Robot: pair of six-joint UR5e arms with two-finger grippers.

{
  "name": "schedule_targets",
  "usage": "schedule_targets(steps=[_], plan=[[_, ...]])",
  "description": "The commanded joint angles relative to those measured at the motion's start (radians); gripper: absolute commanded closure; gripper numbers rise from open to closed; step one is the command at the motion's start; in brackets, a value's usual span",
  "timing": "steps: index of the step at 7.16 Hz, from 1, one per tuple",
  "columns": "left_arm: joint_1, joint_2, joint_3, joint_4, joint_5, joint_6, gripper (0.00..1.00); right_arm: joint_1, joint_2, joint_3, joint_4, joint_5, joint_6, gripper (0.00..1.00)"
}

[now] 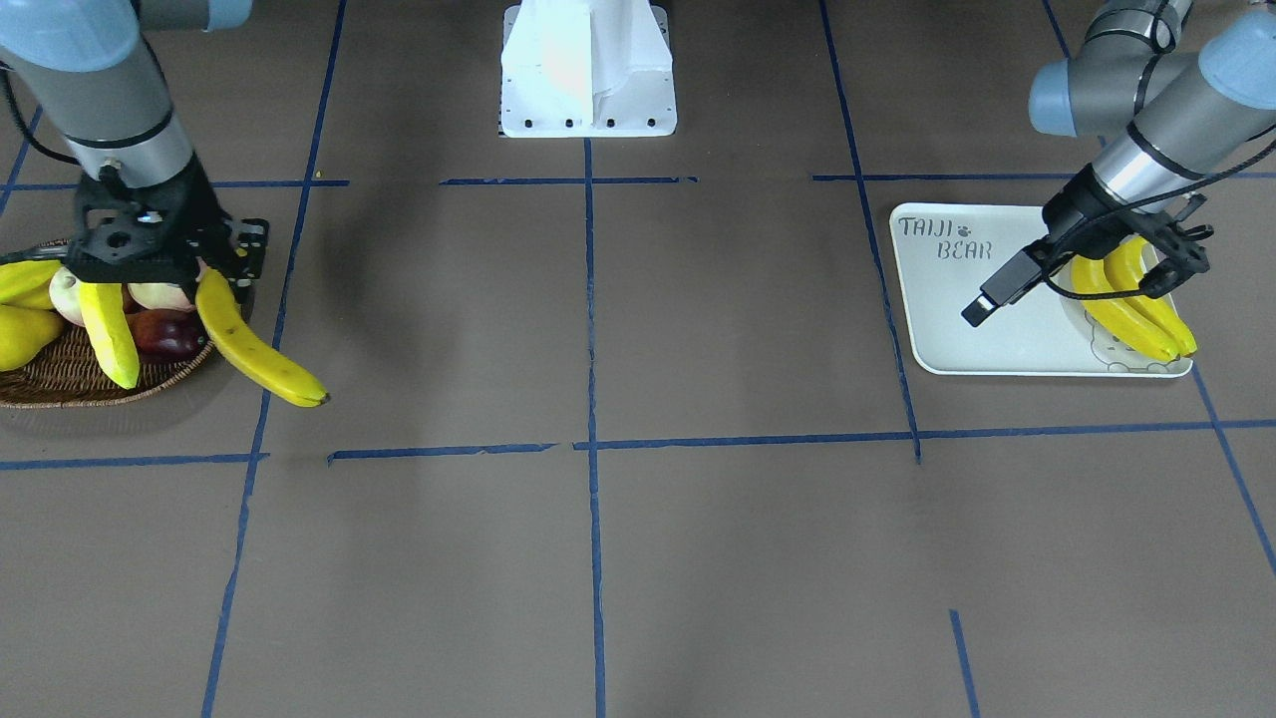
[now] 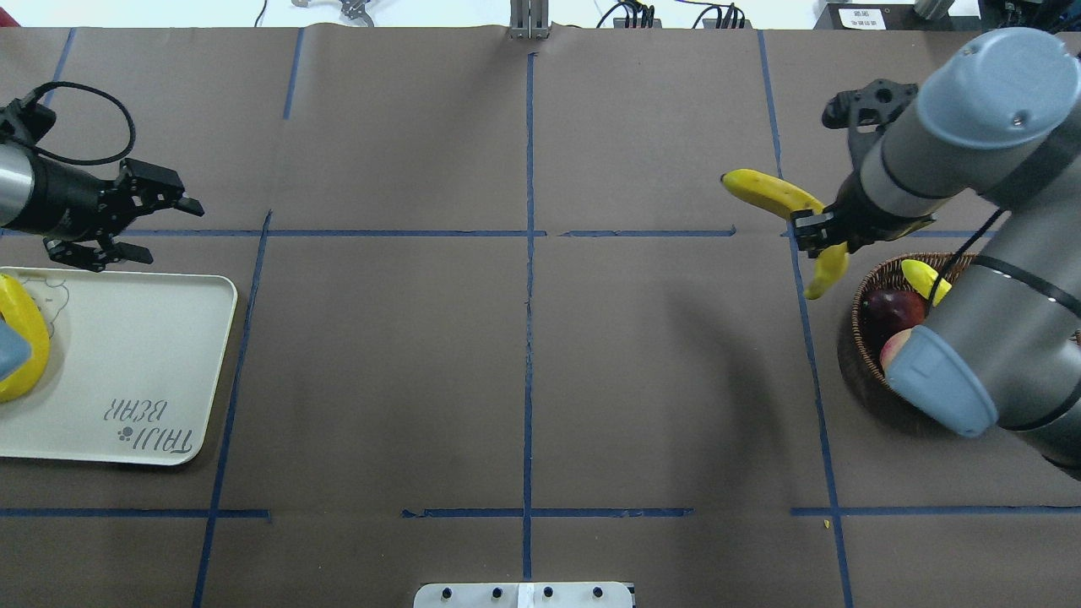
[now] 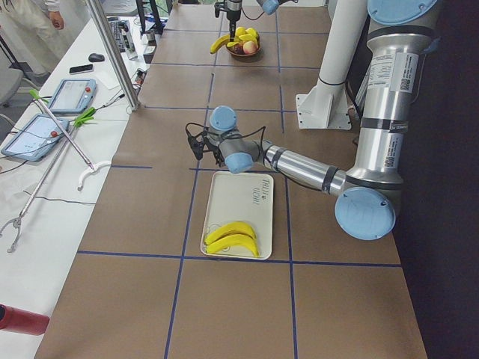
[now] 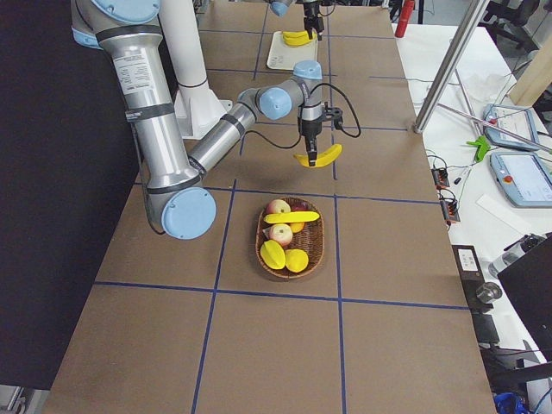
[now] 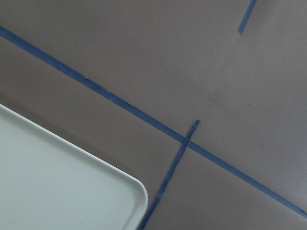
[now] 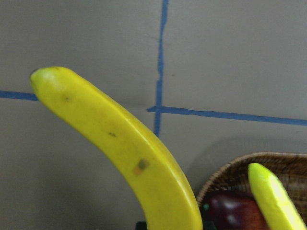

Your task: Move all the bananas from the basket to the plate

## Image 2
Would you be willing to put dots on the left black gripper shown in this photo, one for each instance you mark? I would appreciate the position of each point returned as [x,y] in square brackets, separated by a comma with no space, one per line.
[66,203]

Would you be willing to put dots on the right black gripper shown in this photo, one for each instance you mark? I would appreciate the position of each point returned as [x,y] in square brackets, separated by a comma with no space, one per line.
[863,213]

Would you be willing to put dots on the yellow banana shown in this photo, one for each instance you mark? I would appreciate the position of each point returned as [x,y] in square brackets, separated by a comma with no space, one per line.
[783,199]
[925,280]

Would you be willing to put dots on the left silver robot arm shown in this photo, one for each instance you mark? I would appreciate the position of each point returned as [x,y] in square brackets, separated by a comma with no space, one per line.
[11,189]

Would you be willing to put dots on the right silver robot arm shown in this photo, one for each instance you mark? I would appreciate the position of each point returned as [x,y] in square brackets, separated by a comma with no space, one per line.
[999,118]

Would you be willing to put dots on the woven wicker basket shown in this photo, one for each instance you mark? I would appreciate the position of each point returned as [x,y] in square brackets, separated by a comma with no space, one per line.
[859,356]

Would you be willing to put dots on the yellow banana front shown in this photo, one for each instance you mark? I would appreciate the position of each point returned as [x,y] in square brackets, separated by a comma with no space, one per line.
[925,280]

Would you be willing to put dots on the white bear tray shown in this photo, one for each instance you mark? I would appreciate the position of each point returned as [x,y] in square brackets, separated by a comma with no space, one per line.
[135,363]

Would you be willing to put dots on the black label box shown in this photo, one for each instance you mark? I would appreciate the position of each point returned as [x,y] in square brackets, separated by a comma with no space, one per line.
[870,17]

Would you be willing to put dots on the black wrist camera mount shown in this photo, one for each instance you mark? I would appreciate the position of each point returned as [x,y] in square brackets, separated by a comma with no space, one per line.
[865,114]

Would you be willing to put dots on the aluminium frame post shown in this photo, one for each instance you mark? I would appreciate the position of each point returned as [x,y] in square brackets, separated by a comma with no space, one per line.
[529,19]

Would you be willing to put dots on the white pedestal base plate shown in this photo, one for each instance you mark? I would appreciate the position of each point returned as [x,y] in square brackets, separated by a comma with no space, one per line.
[528,594]

